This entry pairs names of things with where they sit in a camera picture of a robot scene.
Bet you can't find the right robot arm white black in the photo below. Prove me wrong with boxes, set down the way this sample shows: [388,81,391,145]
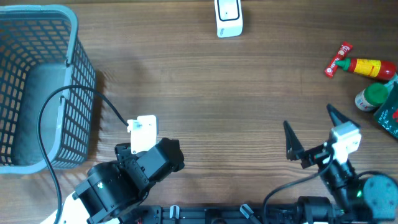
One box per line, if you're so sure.
[283,105,397,223]

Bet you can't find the red coffee stick sachet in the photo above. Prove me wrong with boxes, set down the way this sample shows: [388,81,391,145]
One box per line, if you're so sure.
[324,42,353,78]

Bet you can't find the green 3M gloves packet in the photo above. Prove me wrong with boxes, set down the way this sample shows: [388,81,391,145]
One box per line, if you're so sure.
[374,86,397,139]

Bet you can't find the light teal tissue pack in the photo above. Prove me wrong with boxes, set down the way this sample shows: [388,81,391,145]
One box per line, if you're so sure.
[384,73,398,91]

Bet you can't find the grey plastic mesh basket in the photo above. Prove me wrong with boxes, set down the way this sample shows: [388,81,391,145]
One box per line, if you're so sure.
[1,5,96,175]

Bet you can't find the white barcode scanner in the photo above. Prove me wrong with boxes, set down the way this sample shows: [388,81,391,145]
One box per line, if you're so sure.
[214,0,243,39]

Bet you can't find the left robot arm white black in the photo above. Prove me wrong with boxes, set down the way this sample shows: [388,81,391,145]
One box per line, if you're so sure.
[44,138,184,223]

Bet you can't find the green lid jar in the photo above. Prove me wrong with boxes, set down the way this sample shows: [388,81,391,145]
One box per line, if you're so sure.
[354,83,389,112]

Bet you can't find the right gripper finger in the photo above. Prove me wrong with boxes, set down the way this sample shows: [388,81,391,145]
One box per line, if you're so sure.
[326,103,361,128]
[283,121,305,161]

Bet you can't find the red sauce bottle green cap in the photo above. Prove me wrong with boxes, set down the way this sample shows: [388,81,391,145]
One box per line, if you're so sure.
[335,58,397,81]

